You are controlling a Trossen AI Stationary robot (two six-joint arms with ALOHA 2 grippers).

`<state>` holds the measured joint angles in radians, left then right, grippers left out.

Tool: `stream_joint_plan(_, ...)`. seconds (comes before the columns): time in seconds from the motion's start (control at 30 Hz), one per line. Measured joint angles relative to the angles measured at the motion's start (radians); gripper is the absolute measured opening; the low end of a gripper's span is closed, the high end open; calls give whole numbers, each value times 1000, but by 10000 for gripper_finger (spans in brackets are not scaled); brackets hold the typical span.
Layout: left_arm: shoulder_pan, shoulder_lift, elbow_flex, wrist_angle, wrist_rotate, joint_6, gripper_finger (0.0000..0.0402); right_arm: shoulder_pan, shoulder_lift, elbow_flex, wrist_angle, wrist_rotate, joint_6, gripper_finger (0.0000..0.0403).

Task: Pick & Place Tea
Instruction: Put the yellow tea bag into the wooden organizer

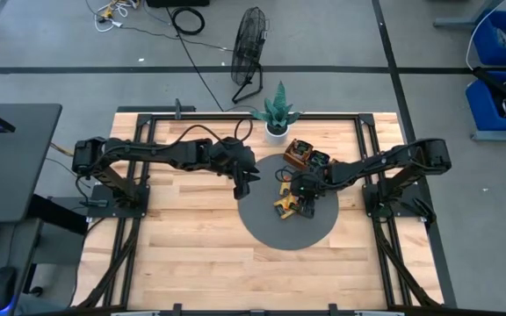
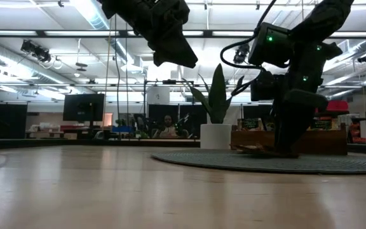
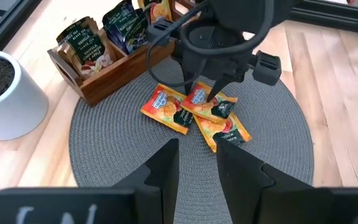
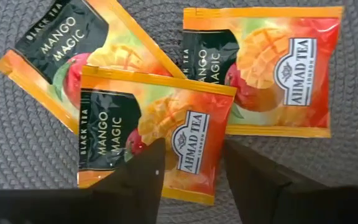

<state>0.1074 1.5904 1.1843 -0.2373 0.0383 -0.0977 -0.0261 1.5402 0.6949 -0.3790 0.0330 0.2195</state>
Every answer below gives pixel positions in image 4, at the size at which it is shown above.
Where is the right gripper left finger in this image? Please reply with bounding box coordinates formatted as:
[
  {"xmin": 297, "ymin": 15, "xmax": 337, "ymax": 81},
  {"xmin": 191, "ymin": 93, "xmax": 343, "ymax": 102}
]
[{"xmin": 0, "ymin": 139, "xmax": 167, "ymax": 224}]

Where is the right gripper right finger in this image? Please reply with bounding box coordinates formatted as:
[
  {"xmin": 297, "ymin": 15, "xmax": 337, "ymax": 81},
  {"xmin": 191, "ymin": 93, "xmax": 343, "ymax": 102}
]
[{"xmin": 224, "ymin": 141, "xmax": 358, "ymax": 224}]

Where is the orange mango tea packet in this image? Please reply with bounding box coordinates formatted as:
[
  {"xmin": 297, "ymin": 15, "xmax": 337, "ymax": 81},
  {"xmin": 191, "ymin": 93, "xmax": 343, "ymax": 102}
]
[
  {"xmin": 0, "ymin": 0, "xmax": 188, "ymax": 135},
  {"xmin": 180, "ymin": 6, "xmax": 344, "ymax": 139},
  {"xmin": 77, "ymin": 65, "xmax": 238, "ymax": 206}
]

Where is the grey round woven placemat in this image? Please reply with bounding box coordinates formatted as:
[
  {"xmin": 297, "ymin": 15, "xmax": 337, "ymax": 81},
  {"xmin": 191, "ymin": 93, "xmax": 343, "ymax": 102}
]
[{"xmin": 0, "ymin": 0, "xmax": 358, "ymax": 224}]

